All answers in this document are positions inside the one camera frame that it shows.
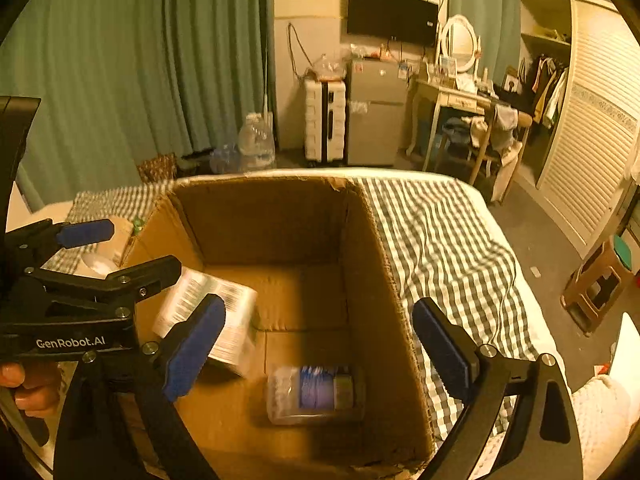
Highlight green white medicine box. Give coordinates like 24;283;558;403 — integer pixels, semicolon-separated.
153;268;257;376

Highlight clear plastic bottle blue label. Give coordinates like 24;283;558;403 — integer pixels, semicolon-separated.
266;365;366;426

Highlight person left hand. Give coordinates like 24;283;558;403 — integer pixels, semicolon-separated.
1;361;62;418

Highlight brown patterned bag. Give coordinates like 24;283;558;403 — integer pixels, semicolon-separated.
137;153;178;184

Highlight wooden stool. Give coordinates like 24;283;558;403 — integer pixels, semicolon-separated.
560;235;634;336

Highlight large green curtain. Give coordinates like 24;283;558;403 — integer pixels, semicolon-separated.
1;0;273;209

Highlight crumpled blue water bottles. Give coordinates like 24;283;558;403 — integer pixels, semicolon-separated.
208;144;241;174

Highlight brown cardboard box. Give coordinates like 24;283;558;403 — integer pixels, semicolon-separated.
125;176;434;479

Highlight large clear water jug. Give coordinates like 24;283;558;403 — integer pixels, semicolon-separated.
238;113;276;172

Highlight white louvered wardrobe door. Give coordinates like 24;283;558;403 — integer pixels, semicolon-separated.
537;0;639;256

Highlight wooden chair with clothes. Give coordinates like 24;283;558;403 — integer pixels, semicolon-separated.
469;102;533;204

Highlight white suitcase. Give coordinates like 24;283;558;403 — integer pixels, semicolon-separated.
304;79;347;164

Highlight white dressing table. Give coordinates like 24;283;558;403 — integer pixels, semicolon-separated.
405;76;496;171

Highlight silver mini fridge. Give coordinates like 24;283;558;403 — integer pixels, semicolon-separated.
346;58;407;167

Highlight white oval vanity mirror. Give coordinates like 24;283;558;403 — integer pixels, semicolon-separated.
437;14;482;75

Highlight narrow green curtain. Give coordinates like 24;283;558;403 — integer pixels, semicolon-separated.
448;0;521;82

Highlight black wall television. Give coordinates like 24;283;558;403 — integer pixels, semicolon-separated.
346;0;438;48

